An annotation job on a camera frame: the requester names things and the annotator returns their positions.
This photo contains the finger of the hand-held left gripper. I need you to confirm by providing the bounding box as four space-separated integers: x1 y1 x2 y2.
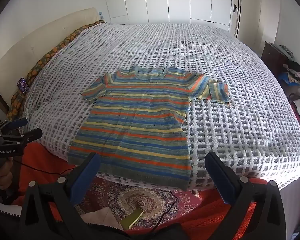
0 128 43 146
4 118 28 131

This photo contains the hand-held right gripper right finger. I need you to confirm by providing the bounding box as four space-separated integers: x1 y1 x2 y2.
204 152 287 240

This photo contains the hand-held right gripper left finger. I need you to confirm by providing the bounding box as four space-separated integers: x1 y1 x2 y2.
19 152 102 240

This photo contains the striped knit sweater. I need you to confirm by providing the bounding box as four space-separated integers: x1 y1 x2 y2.
68 65 232 190

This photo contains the pile of clothes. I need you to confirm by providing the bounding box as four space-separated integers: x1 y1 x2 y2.
277 44 300 88

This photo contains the dark clothes pile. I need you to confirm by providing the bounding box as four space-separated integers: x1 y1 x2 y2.
261 41 294 75

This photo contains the person's left hand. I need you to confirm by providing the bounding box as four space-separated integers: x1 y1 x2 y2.
0 158 13 190

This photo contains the orange bedspread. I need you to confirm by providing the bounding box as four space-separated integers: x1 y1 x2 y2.
9 141 265 240

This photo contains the smartphone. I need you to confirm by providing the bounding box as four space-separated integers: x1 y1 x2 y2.
17 78 30 95

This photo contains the beige paper bag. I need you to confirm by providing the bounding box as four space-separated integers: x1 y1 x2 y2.
80 206 123 230

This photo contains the patterned red rug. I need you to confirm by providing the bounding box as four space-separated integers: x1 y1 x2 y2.
75 175 240 230

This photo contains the yellow-green book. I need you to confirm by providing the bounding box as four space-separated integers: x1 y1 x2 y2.
119 208 144 230

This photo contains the orange floral cloth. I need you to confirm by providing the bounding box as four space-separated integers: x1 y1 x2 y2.
7 20 107 125

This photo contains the white and grey woven blanket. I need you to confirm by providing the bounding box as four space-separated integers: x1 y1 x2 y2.
20 22 300 191

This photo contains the cream headboard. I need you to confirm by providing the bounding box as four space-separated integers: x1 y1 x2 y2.
0 7 102 98

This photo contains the white wardrobe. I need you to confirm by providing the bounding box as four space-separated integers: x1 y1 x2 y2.
100 0 240 34

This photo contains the black cable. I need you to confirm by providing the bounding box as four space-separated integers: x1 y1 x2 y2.
14 156 77 176
150 191 180 232

